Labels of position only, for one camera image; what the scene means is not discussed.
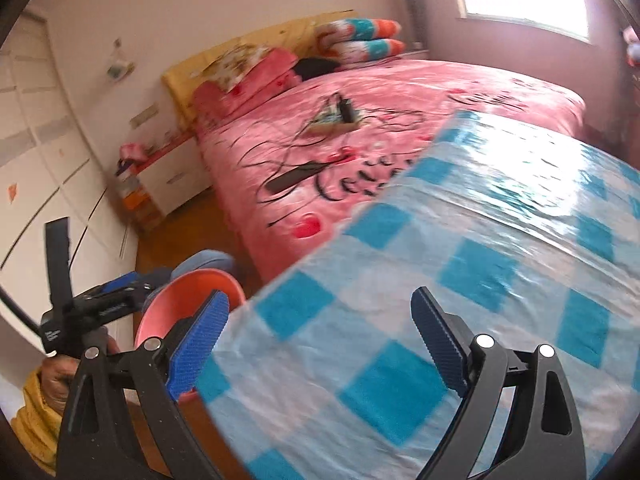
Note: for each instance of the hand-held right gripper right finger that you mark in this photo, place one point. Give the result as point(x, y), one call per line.
point(440, 340)

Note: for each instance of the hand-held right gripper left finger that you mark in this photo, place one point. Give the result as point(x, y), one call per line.
point(195, 350)

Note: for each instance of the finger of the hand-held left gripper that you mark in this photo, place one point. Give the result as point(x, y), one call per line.
point(120, 283)

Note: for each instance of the pink plastic basin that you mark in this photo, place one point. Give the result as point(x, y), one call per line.
point(190, 295)

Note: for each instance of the person's left forearm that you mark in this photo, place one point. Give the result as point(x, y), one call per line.
point(30, 430)

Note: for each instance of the person's left hand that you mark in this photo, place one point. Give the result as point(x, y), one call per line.
point(55, 375)

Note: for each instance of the blue checkered plastic tablecloth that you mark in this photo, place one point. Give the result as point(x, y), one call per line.
point(380, 310)

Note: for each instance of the white and orange nightstand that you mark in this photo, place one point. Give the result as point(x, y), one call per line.
point(170, 175)

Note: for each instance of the small pink box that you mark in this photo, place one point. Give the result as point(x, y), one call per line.
point(132, 151)

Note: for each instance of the white wardrobe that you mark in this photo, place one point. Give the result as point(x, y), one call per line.
point(40, 135)

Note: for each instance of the black smartphone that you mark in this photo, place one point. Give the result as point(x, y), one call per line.
point(292, 176)

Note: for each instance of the hanging clear plastic bag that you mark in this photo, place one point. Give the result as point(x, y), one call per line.
point(119, 66)

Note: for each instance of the white power strip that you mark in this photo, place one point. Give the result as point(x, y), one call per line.
point(330, 126)

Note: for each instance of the yellow headboard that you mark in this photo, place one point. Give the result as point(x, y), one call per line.
point(210, 60)

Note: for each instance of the yellow floral pillow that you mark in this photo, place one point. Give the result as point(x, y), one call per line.
point(235, 62)

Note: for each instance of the black charger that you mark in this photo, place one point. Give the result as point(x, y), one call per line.
point(345, 109)

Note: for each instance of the folded pink blanket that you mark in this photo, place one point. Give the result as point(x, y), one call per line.
point(267, 75)

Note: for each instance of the pink printed blanket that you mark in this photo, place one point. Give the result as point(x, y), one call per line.
point(400, 85)

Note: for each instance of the black cloth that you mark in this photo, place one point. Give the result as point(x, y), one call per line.
point(315, 66)

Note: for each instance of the grey curtain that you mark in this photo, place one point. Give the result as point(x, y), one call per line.
point(415, 0)

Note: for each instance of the white wall switch panel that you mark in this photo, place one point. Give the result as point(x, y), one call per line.
point(145, 115)

